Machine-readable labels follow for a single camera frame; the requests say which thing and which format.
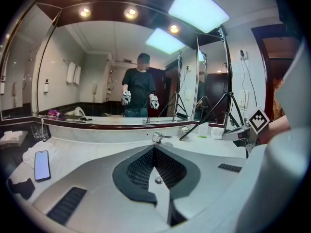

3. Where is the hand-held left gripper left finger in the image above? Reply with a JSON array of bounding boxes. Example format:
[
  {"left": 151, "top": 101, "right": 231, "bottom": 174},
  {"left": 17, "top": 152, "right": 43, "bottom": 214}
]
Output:
[{"left": 33, "top": 144, "right": 158, "bottom": 227}]

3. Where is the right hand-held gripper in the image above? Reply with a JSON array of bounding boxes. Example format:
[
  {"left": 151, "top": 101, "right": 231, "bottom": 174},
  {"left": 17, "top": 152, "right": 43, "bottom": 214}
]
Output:
[{"left": 221, "top": 107, "right": 271, "bottom": 153}]

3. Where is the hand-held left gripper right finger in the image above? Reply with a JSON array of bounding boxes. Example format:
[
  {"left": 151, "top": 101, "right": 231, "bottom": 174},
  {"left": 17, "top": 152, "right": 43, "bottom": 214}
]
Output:
[{"left": 154, "top": 144, "right": 246, "bottom": 218}]

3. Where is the chrome faucet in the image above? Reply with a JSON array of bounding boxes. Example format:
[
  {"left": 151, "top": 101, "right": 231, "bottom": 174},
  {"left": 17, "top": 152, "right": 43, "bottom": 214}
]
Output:
[{"left": 152, "top": 132, "right": 173, "bottom": 147}]

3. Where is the person's right forearm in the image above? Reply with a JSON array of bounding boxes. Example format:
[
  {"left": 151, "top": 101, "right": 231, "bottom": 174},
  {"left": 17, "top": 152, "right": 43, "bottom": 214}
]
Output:
[{"left": 259, "top": 115, "right": 291, "bottom": 145}]

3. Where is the small white folded cloth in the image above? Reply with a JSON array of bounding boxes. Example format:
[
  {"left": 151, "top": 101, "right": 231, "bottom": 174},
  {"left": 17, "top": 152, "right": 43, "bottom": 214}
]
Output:
[{"left": 210, "top": 127, "right": 224, "bottom": 141}]

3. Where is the white sink basin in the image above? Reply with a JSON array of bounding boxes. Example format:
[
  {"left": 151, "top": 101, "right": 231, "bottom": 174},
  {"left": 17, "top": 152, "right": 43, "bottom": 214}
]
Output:
[{"left": 148, "top": 166, "right": 171, "bottom": 194}]

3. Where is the small packet with green label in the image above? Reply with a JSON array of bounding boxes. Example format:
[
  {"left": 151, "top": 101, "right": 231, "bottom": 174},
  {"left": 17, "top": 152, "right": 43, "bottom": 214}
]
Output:
[{"left": 197, "top": 122, "right": 209, "bottom": 138}]

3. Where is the angled side mirror panel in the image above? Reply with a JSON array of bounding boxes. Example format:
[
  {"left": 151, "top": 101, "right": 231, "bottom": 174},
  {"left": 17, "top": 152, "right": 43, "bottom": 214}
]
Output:
[
  {"left": 0, "top": 3, "right": 61, "bottom": 120},
  {"left": 194, "top": 34, "right": 231, "bottom": 123}
]

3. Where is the black light tripod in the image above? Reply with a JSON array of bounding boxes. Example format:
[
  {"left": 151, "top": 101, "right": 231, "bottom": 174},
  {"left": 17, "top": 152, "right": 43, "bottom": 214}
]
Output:
[{"left": 178, "top": 27, "right": 246, "bottom": 141}]

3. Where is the dark smartphone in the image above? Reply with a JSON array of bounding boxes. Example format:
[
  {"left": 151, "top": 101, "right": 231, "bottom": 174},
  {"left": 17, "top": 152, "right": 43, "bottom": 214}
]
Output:
[{"left": 34, "top": 150, "right": 52, "bottom": 182}]

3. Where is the clear drinking glass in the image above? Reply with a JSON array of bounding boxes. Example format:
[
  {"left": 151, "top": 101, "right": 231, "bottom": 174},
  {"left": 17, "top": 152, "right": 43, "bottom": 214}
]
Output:
[
  {"left": 38, "top": 124, "right": 50, "bottom": 142},
  {"left": 31, "top": 125, "right": 42, "bottom": 140}
]

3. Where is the white folded hand towel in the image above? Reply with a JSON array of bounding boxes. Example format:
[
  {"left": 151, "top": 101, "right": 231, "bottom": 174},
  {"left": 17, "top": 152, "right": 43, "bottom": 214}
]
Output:
[{"left": 22, "top": 141, "right": 58, "bottom": 169}]

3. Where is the black folded phone holder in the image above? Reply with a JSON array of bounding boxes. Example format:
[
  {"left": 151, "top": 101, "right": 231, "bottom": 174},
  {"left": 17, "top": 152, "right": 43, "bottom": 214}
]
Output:
[{"left": 7, "top": 177, "right": 36, "bottom": 200}]

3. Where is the white amenity tray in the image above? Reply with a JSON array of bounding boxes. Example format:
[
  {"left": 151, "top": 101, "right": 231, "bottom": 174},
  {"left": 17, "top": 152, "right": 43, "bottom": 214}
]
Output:
[{"left": 0, "top": 130, "right": 29, "bottom": 148}]

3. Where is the white rectangular light panel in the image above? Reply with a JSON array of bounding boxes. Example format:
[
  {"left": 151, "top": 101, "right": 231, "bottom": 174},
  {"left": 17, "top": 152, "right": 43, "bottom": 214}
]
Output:
[{"left": 168, "top": 0, "right": 230, "bottom": 33}]

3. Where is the white wall socket panel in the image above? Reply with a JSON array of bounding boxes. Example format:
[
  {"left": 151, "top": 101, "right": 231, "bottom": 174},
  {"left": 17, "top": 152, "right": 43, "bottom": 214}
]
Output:
[{"left": 239, "top": 90, "right": 250, "bottom": 109}]

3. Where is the large wall mirror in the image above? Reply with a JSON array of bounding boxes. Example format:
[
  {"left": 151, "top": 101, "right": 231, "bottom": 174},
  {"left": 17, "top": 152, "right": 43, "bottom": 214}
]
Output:
[{"left": 36, "top": 20, "right": 200, "bottom": 120}]

